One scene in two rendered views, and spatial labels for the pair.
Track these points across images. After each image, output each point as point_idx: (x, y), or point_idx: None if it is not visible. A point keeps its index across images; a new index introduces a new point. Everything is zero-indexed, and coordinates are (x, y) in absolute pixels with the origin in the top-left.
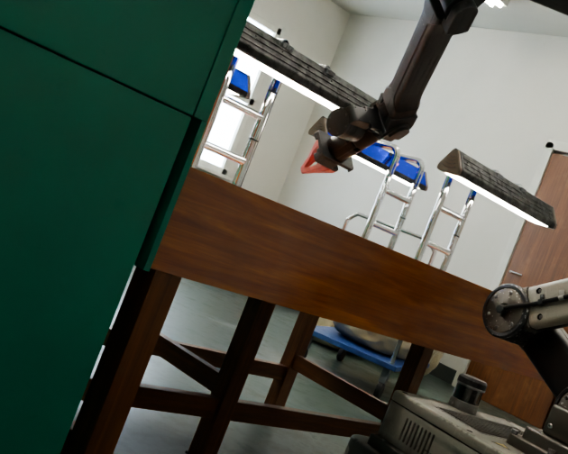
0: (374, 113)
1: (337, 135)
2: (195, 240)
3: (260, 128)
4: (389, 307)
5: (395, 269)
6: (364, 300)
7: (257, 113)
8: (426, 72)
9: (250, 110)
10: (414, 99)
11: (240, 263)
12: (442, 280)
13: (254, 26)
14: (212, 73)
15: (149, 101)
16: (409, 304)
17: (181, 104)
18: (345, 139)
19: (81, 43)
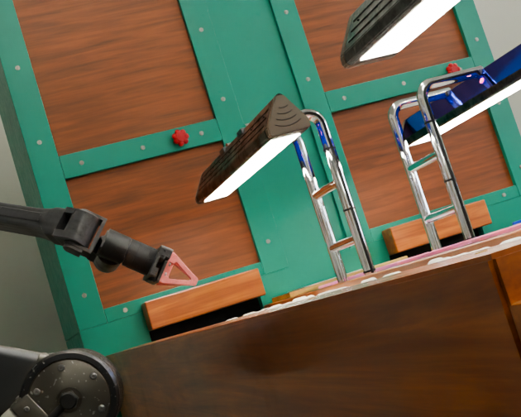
0: (96, 233)
1: (106, 272)
2: (122, 403)
3: (338, 195)
4: (167, 414)
5: (150, 367)
6: (159, 414)
7: (331, 184)
8: (5, 226)
9: (326, 187)
10: (38, 232)
11: (131, 411)
12: (165, 355)
13: (212, 162)
14: (69, 302)
15: (77, 336)
16: (170, 403)
17: (77, 328)
18: (109, 269)
19: (69, 327)
